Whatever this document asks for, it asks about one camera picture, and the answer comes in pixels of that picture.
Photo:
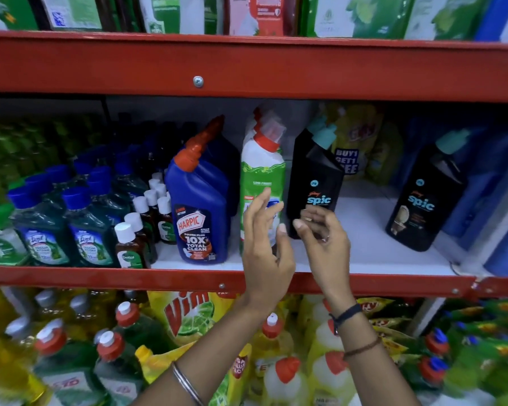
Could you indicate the person's left hand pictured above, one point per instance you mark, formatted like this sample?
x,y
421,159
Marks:
x,y
266,257

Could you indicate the person's right hand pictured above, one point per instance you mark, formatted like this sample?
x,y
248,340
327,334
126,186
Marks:
x,y
330,257

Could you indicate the person's left middle finger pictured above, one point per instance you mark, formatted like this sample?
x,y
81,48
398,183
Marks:
x,y
258,205

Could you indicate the person's left thumb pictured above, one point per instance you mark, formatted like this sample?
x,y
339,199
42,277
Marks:
x,y
282,240

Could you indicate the person's right thumb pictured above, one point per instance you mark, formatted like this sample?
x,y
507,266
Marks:
x,y
307,229

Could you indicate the person's right forearm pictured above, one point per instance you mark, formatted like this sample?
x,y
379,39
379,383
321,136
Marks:
x,y
372,367

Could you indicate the white green toilet cleaner bottle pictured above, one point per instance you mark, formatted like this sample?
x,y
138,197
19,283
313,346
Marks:
x,y
260,173
250,124

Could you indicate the black bottle with teal cap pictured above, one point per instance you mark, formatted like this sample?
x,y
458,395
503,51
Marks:
x,y
423,202
301,141
315,181

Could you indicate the blue toilet cleaner bottle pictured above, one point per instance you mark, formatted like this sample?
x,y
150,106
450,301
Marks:
x,y
220,160
197,215

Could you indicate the white shelf board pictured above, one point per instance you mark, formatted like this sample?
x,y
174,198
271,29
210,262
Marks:
x,y
372,245

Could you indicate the yellow dishwash bottle red cap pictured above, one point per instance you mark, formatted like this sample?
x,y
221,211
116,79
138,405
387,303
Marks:
x,y
273,334
285,382
317,321
332,376

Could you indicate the black wrist thread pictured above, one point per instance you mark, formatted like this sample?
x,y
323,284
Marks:
x,y
346,316

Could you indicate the yellow cleaner refill pouch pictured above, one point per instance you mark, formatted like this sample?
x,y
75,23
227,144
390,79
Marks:
x,y
355,139

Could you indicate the yellow green bottle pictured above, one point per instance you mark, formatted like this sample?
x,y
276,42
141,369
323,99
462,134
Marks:
x,y
385,156

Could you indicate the yellow dishwash pouch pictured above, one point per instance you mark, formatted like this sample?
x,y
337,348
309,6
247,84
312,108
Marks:
x,y
156,361
190,315

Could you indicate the stack of yellow packets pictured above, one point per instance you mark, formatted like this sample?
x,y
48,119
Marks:
x,y
383,321

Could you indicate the group of dark bottles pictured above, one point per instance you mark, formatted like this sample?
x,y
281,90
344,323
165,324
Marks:
x,y
152,139

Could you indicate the brown wrist thread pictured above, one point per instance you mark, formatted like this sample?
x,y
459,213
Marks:
x,y
363,347

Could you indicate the row of white-capped brown bottles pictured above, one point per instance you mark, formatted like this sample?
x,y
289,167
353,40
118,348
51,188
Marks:
x,y
131,245

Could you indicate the silver bolt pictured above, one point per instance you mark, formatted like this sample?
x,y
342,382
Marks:
x,y
198,81

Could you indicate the red metal shelf beam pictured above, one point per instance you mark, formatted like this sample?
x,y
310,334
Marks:
x,y
110,278
254,67

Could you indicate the green dishwash bottle red cap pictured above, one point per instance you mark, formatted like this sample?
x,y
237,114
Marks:
x,y
65,367
139,329
116,367

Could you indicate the silver bangle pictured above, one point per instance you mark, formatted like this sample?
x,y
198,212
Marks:
x,y
186,384

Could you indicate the group of blue-capped green bottles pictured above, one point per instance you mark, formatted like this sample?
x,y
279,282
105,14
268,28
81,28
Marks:
x,y
84,224

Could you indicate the white shelf upright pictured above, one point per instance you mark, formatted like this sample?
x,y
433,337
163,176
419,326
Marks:
x,y
491,232

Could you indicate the pink red refill pouch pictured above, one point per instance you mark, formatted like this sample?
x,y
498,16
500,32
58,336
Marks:
x,y
258,14

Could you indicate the white green refill pouch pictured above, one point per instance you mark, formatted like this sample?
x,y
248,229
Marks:
x,y
177,14

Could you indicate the pile of green spouted pouches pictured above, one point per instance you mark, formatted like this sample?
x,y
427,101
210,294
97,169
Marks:
x,y
474,355

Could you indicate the green leaf print pouch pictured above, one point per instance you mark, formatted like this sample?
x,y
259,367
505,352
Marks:
x,y
444,16
355,15

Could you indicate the dark brown bottles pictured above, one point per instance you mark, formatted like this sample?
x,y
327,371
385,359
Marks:
x,y
118,12

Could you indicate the white green refill pack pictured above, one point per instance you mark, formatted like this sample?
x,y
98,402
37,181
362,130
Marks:
x,y
74,11

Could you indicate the blue white pouch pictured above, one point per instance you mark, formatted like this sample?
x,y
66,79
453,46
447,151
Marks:
x,y
503,18

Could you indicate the group of yellow liquid bottles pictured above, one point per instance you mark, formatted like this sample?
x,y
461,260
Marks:
x,y
8,355

